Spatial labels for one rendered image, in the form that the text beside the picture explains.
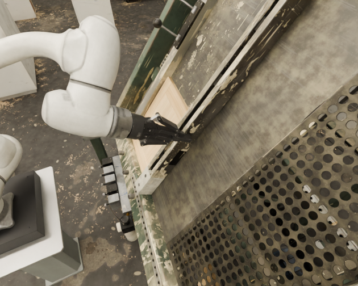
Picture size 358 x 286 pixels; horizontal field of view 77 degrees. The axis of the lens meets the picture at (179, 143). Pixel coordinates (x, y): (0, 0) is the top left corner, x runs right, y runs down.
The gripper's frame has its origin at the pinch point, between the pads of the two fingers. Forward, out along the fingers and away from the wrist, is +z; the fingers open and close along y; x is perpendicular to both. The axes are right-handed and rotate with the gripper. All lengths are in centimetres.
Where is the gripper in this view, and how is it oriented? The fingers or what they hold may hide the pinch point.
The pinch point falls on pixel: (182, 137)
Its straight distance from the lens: 77.1
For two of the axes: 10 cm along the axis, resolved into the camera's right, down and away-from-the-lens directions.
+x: -3.2, -7.2, 6.1
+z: 7.9, 1.5, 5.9
